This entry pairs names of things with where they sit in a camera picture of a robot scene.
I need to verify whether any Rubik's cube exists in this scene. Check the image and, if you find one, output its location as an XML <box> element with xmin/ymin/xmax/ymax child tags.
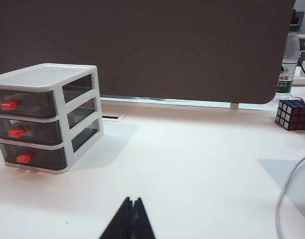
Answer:
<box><xmin>275</xmin><ymin>99</ymin><xmax>305</xmax><ymax>131</ymax></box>

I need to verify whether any white plastic drawer frame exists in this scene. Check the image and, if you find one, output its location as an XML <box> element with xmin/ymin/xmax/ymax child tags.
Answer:
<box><xmin>0</xmin><ymin>63</ymin><xmax>105</xmax><ymax>176</ymax></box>

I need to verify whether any grey drawer red handle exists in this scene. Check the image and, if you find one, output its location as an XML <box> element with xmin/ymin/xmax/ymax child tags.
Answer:
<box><xmin>0</xmin><ymin>74</ymin><xmax>94</xmax><ymax>118</ymax></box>
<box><xmin>0</xmin><ymin>119</ymin><xmax>101</xmax><ymax>168</ymax></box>
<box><xmin>0</xmin><ymin>98</ymin><xmax>98</xmax><ymax>146</ymax></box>

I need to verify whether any thin white cable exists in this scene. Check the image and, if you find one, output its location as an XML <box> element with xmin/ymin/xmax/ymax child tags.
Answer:
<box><xmin>293</xmin><ymin>96</ymin><xmax>305</xmax><ymax>125</ymax></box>

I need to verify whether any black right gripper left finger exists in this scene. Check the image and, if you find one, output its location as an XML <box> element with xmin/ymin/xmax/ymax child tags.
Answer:
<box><xmin>99</xmin><ymin>196</ymin><xmax>134</xmax><ymax>239</ymax></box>

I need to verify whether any brown desk divider panel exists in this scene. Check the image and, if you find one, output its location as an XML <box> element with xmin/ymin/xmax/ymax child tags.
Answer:
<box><xmin>0</xmin><ymin>0</ymin><xmax>295</xmax><ymax>105</ymax></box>

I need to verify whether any table cable slot cover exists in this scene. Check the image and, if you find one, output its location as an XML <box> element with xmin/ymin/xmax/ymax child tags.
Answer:
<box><xmin>102</xmin><ymin>115</ymin><xmax>125</xmax><ymax>122</ymax></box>

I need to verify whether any thick white cable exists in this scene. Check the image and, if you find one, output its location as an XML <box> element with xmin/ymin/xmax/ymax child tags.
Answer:
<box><xmin>276</xmin><ymin>152</ymin><xmax>305</xmax><ymax>239</ymax></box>

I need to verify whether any clear water bottle green label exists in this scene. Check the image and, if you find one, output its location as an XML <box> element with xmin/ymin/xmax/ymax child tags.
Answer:
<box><xmin>274</xmin><ymin>32</ymin><xmax>301</xmax><ymax>102</ymax></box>

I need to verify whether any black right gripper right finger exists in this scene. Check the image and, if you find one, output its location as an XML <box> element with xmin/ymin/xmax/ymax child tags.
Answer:
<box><xmin>129</xmin><ymin>197</ymin><xmax>155</xmax><ymax>239</ymax></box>

